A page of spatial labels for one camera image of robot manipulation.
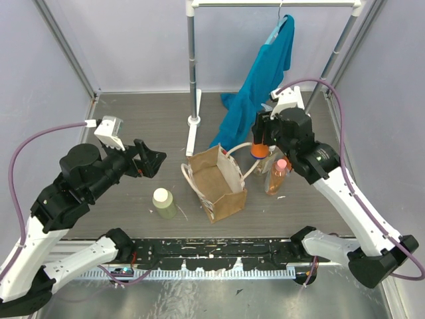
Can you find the burlap canvas tote bag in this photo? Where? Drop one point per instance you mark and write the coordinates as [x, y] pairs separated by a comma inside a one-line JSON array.
[[217, 179]]

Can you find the slotted cable duct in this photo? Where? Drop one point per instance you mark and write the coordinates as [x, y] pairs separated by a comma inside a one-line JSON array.
[[233, 274]]

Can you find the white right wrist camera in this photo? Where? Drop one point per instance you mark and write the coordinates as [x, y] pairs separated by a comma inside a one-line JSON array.
[[288, 98]]

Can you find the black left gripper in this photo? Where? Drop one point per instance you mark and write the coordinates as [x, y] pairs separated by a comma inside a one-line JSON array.
[[137, 161]]

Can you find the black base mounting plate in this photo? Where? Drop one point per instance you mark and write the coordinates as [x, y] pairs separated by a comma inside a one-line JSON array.
[[214, 254]]

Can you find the pink cap peach bottle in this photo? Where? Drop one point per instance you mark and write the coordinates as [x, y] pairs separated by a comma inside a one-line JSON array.
[[275, 177]]

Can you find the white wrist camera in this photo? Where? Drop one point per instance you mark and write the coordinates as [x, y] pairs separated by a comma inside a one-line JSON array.
[[288, 98], [107, 131]]

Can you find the dark pump bottle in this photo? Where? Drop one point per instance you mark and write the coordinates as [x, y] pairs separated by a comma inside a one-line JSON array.
[[260, 151]]

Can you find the green bottle white cap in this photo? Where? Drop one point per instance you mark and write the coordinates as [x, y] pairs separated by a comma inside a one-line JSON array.
[[164, 203]]

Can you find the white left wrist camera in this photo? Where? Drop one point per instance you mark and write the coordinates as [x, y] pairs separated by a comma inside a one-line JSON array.
[[107, 131]]

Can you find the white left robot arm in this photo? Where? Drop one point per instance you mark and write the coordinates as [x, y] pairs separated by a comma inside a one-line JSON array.
[[85, 176]]

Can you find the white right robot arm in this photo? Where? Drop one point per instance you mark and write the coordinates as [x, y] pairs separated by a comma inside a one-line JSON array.
[[378, 249]]

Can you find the teal t-shirt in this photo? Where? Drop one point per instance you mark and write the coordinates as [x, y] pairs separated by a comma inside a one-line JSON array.
[[265, 75]]

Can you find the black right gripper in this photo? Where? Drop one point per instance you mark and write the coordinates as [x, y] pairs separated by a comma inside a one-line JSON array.
[[261, 121]]

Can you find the clear amber bottle white cap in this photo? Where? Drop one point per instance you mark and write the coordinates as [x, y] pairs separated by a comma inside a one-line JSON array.
[[265, 164]]

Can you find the light blue clothes hanger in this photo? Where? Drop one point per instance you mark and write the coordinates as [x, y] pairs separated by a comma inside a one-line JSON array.
[[276, 30]]

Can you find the metal clothes rack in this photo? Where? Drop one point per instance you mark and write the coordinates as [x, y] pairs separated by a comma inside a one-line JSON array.
[[194, 118]]

